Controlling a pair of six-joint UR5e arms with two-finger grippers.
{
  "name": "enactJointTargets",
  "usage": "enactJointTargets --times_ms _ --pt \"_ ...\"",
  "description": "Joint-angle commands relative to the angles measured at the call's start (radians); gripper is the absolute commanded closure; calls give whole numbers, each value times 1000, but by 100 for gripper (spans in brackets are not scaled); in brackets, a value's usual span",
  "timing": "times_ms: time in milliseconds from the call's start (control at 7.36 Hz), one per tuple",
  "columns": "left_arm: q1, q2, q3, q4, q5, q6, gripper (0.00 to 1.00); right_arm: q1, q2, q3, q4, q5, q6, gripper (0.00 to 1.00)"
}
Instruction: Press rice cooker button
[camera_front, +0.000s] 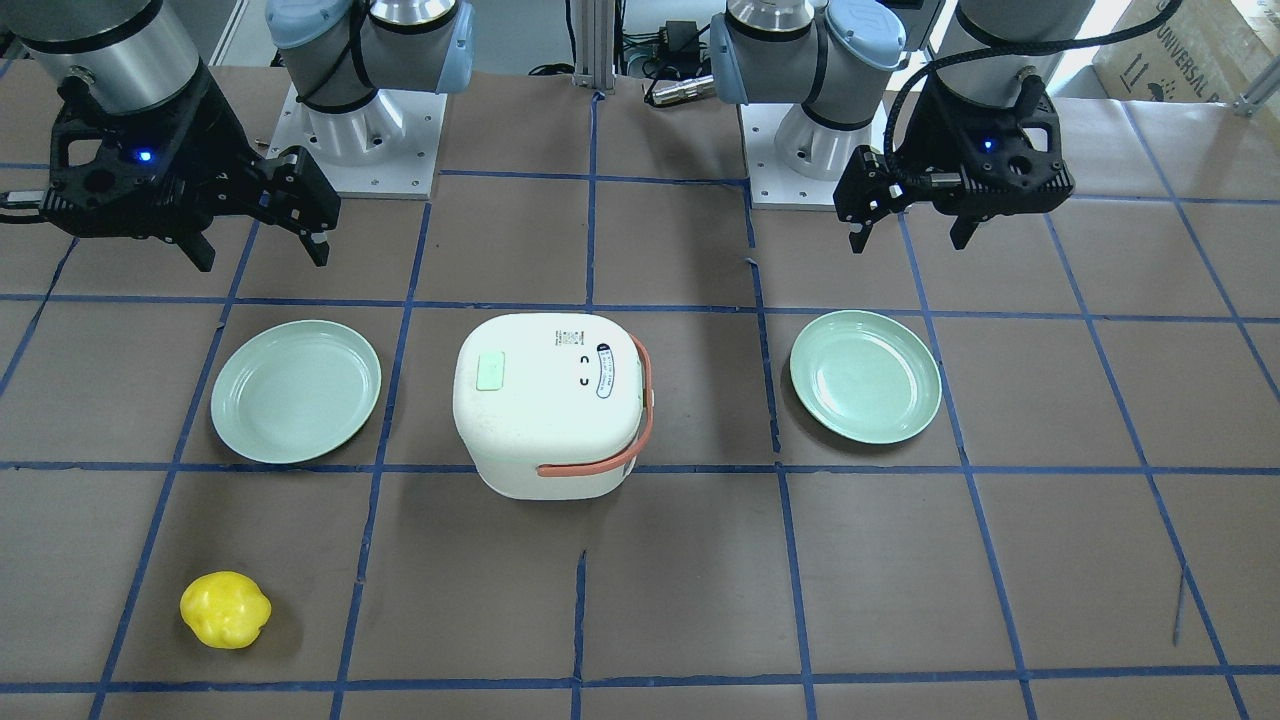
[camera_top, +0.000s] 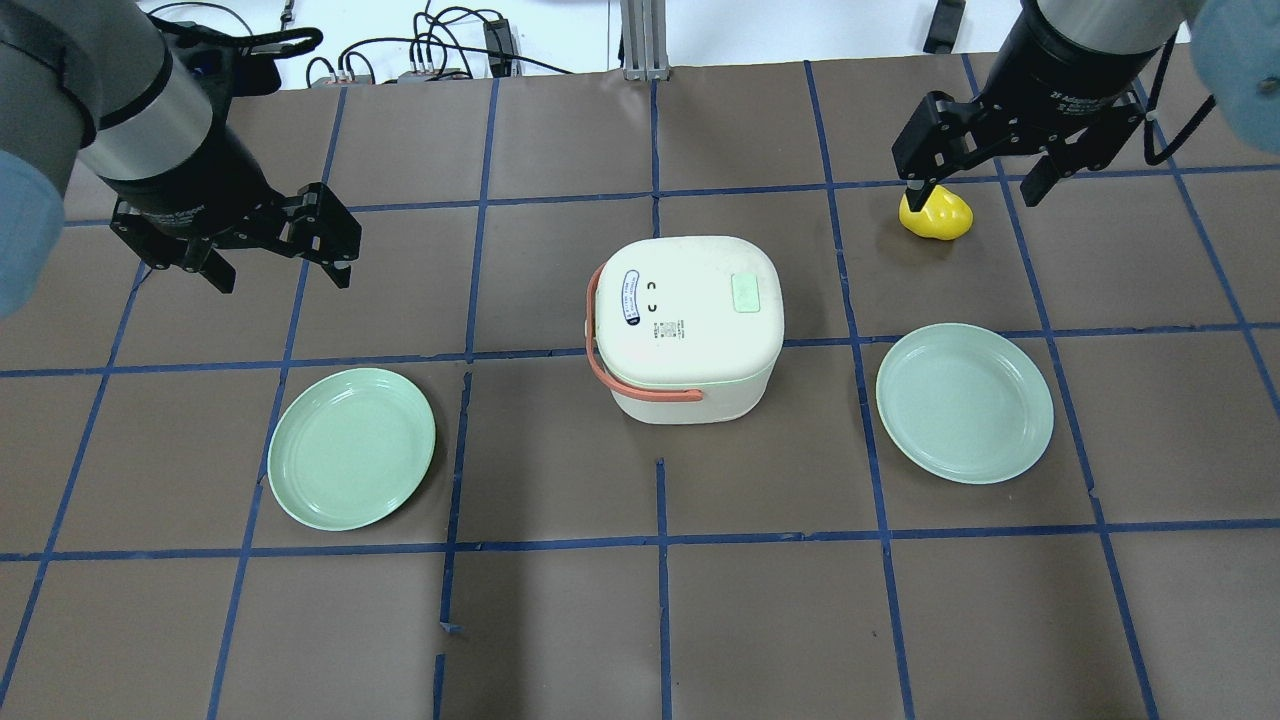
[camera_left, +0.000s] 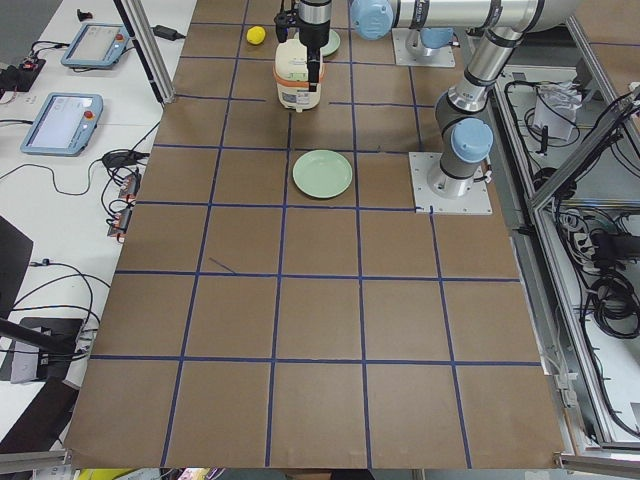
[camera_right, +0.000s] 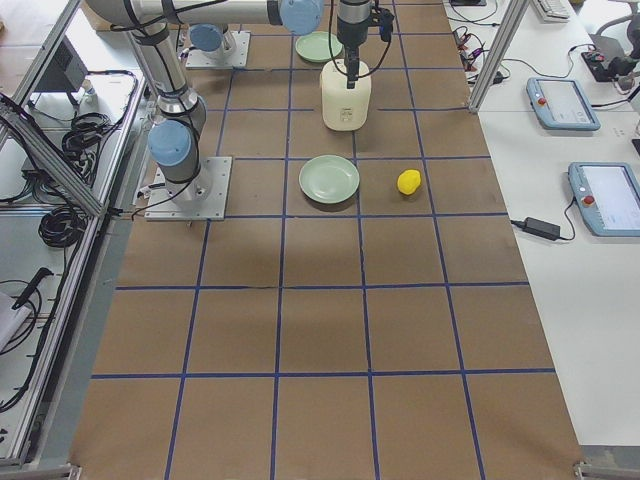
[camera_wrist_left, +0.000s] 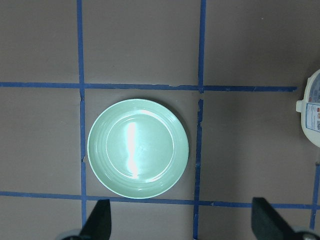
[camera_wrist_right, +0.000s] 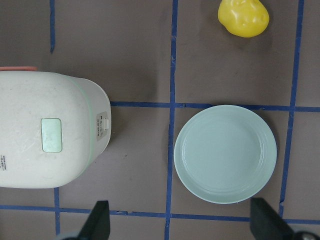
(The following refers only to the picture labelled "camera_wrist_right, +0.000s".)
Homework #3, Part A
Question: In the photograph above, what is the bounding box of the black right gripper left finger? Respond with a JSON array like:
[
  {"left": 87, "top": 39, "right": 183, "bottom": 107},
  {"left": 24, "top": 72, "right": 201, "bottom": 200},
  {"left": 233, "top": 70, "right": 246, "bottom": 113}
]
[{"left": 76, "top": 200, "right": 111, "bottom": 240}]

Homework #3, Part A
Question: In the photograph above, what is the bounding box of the white rice cooker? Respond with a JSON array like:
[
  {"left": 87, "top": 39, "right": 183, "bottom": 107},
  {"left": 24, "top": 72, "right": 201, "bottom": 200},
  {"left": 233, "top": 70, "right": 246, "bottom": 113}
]
[{"left": 0, "top": 66, "right": 112, "bottom": 189}]

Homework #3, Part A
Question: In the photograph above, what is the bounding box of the light green plate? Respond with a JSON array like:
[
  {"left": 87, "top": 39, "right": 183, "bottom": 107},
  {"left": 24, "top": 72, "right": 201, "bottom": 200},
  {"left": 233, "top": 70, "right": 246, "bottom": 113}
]
[{"left": 174, "top": 105, "right": 278, "bottom": 204}]

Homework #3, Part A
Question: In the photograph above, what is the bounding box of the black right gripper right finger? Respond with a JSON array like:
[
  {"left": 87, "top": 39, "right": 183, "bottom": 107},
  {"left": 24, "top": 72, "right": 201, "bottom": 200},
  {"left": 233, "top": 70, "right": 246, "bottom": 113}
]
[{"left": 250, "top": 197, "right": 294, "bottom": 240}]

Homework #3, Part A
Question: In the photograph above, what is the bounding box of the brown paper table mat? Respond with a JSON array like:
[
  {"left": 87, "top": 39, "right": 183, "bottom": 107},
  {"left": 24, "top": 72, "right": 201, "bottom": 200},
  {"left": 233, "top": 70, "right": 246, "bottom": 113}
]
[{"left": 0, "top": 0, "right": 320, "bottom": 240}]

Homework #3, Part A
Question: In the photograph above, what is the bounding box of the yellow toy fruit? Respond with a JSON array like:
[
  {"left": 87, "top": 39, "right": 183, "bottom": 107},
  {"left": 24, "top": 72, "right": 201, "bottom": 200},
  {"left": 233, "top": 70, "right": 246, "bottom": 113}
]
[{"left": 217, "top": 0, "right": 270, "bottom": 38}]

